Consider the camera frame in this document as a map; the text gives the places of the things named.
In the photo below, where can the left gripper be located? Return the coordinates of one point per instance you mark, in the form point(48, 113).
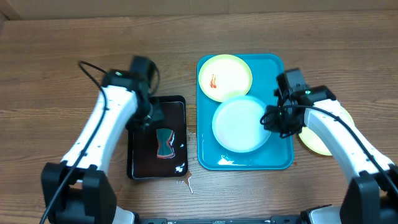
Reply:
point(134, 126)

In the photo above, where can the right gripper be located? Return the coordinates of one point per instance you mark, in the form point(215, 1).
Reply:
point(272, 124)

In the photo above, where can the yellow-green plate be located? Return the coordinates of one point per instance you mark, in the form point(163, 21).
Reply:
point(314, 141)
point(224, 76)

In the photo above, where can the green orange sponge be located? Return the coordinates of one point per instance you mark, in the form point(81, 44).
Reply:
point(165, 139)

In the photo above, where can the light blue plate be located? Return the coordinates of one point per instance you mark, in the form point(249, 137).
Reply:
point(236, 124)

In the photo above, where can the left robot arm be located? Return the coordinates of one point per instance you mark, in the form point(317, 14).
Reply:
point(77, 189)

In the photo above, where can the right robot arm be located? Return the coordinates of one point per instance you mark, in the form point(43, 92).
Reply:
point(371, 196)

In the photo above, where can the black water tray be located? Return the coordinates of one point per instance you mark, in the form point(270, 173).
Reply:
point(142, 161)

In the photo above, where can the teal plastic tray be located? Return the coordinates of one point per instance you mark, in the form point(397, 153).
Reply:
point(275, 154)

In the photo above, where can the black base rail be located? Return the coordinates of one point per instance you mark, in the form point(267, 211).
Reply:
point(276, 219)

